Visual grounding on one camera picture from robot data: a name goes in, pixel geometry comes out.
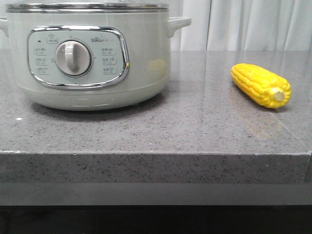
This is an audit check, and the yellow corn cob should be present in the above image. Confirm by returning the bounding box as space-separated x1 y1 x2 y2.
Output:
231 63 292 109

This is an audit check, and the glass pot lid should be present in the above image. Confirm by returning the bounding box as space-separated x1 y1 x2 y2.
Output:
5 0 169 14

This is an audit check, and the pale green electric pot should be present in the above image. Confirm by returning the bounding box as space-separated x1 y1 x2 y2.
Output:
0 8 192 112

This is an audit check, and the white curtain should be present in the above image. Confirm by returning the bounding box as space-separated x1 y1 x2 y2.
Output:
0 0 312 52

